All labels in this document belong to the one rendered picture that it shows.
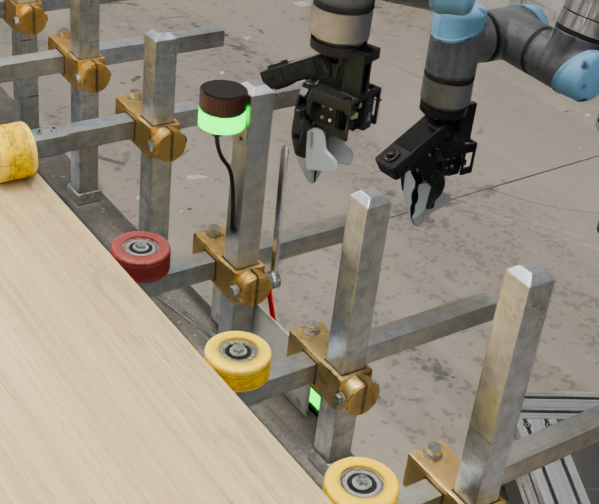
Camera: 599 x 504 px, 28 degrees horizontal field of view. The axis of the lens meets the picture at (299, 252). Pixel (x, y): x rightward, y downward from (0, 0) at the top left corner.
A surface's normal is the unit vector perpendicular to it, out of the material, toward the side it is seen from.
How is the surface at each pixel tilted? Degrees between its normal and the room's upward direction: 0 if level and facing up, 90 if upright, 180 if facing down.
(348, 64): 90
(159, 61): 90
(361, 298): 90
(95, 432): 0
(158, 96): 90
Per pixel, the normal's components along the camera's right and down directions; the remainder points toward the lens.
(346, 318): -0.83, 0.23
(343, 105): -0.59, 0.39
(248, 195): 0.55, 0.50
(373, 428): 0.10, -0.84
